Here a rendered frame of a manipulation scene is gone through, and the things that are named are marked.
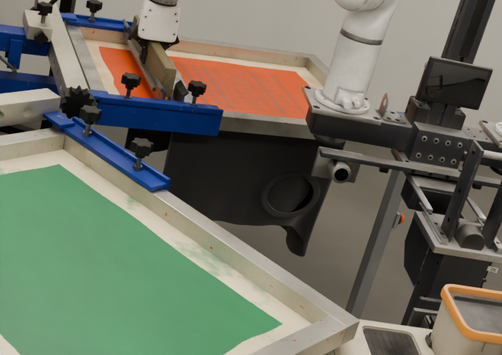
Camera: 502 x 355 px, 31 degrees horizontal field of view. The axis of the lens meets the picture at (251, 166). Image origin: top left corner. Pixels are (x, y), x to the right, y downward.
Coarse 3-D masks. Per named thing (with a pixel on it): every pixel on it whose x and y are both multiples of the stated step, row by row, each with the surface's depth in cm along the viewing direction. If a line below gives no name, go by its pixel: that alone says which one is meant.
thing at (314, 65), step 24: (168, 48) 264; (192, 48) 266; (216, 48) 268; (240, 48) 271; (264, 48) 277; (96, 72) 223; (312, 72) 275; (240, 120) 219; (264, 120) 221; (288, 120) 225
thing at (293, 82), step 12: (108, 48) 253; (108, 60) 244; (120, 60) 246; (132, 60) 248; (180, 60) 258; (192, 60) 261; (204, 60) 263; (120, 72) 237; (132, 72) 239; (264, 72) 266; (276, 72) 269; (288, 72) 272; (288, 84) 261; (300, 84) 264
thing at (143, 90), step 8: (120, 80) 232; (144, 80) 236; (120, 88) 227; (136, 88) 230; (144, 88) 231; (144, 96) 226; (152, 96) 227; (296, 96) 254; (304, 96) 255; (304, 104) 250; (248, 112) 233; (256, 112) 235; (264, 112) 236
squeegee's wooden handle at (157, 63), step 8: (136, 16) 250; (136, 24) 248; (152, 40) 234; (136, 48) 245; (152, 48) 230; (160, 48) 230; (152, 56) 229; (160, 56) 224; (152, 64) 228; (160, 64) 222; (168, 64) 220; (152, 72) 228; (160, 72) 221; (168, 72) 218; (160, 80) 220; (168, 80) 219; (168, 88) 220; (168, 96) 221
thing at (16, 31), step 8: (0, 24) 223; (0, 32) 218; (8, 32) 219; (16, 32) 220; (24, 32) 221; (0, 40) 219; (8, 40) 220; (24, 40) 221; (32, 40) 221; (0, 48) 220; (8, 48) 220; (24, 48) 222; (32, 48) 222; (40, 48) 223; (48, 48) 224
